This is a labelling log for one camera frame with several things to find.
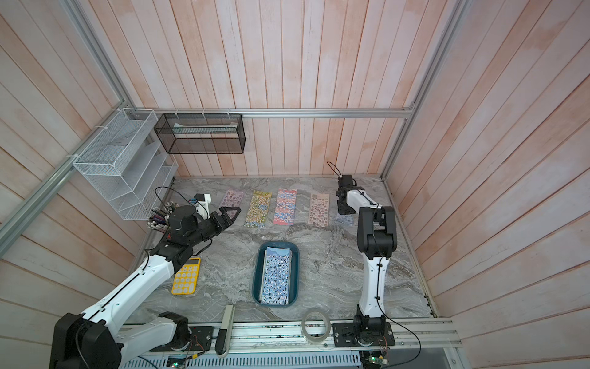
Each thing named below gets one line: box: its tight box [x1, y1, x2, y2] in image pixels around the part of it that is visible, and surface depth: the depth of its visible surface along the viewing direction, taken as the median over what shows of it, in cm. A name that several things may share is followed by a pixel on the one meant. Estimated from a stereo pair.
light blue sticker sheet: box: [336, 213, 355, 227], surface depth 106 cm
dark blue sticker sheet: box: [259, 246, 292, 305], surface depth 85 cm
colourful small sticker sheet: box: [243, 189, 272, 230], surface depth 109 cm
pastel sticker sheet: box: [308, 193, 330, 227], surface depth 109 cm
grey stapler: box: [215, 304, 236, 358], surface depth 72 cm
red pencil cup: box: [146, 201, 179, 233], surface depth 87 cm
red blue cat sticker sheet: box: [273, 189, 298, 227], surface depth 109 cm
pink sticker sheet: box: [219, 187, 245, 215], surface depth 114 cm
